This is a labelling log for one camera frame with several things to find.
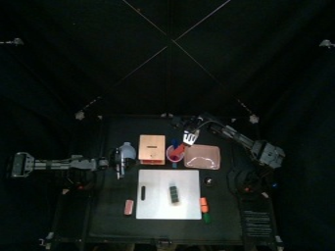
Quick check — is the tan plastic plate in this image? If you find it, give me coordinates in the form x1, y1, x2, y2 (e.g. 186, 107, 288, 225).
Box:
183, 144, 222, 171

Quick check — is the salmon nigiri toy sushi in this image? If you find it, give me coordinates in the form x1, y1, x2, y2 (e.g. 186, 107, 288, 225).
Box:
123, 199, 135, 217

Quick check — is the white cutting board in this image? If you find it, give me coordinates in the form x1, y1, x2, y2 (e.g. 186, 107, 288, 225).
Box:
135, 169, 203, 221

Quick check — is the red plastic cup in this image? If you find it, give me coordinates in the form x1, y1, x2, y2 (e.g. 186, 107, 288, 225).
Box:
166, 144, 187, 164

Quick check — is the wooden box with slot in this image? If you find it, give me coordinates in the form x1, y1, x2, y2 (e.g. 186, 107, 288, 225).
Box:
138, 134, 168, 166

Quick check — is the orange toy food piece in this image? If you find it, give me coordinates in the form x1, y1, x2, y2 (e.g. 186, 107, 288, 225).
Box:
199, 196, 210, 214

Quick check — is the black sheet with white text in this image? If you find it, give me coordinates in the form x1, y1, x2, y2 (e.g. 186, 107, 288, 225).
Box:
239, 209, 275, 243

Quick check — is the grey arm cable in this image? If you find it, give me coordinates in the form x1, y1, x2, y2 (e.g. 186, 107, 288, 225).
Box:
196, 119, 228, 131

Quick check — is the thin pale diagonal cord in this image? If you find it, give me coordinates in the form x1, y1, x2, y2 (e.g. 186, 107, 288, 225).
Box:
82, 0, 234, 111
120, 0, 254, 117

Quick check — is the grey table edge bracket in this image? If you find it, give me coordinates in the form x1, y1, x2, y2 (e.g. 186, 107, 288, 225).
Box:
274, 236, 287, 251
38, 231, 56, 249

